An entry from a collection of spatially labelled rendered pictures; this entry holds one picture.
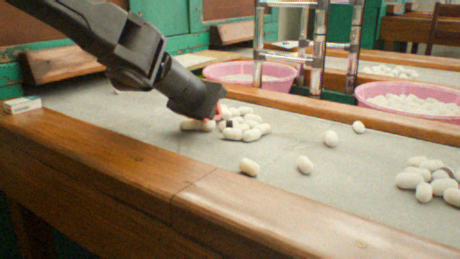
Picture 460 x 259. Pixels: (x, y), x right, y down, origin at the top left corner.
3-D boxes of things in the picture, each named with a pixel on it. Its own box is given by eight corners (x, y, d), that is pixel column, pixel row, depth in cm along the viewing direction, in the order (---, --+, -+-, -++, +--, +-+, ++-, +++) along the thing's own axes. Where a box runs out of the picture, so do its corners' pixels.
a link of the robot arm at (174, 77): (161, 81, 53) (172, 47, 55) (127, 81, 56) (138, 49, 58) (187, 101, 59) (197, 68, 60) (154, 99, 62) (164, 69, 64)
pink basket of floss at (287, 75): (307, 115, 97) (310, 79, 93) (206, 119, 94) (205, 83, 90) (282, 88, 121) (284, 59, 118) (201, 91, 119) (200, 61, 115)
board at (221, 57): (172, 75, 100) (172, 71, 99) (135, 68, 108) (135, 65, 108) (241, 58, 125) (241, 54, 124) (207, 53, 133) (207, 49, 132)
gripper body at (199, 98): (184, 79, 69) (160, 60, 63) (228, 88, 64) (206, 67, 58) (171, 111, 68) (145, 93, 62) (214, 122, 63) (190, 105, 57)
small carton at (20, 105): (13, 115, 70) (10, 105, 69) (4, 111, 71) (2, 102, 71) (42, 107, 74) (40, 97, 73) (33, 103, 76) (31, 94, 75)
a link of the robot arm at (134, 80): (124, 72, 48) (145, 17, 51) (69, 73, 54) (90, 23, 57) (175, 109, 58) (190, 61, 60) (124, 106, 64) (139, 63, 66)
